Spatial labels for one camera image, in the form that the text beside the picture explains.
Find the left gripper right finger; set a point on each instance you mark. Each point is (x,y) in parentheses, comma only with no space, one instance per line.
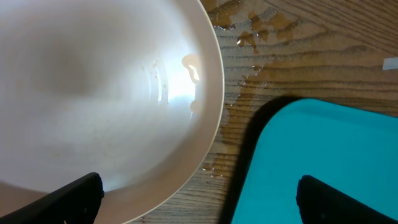
(319,203)

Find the teal plastic tray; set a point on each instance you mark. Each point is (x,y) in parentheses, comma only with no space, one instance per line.
(352,150)

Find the white plate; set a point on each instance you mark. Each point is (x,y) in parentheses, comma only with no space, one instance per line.
(131,90)

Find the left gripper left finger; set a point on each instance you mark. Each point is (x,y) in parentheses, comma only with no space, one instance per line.
(75,203)

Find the small white tape piece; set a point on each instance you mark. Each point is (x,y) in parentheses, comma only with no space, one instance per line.
(390,63)

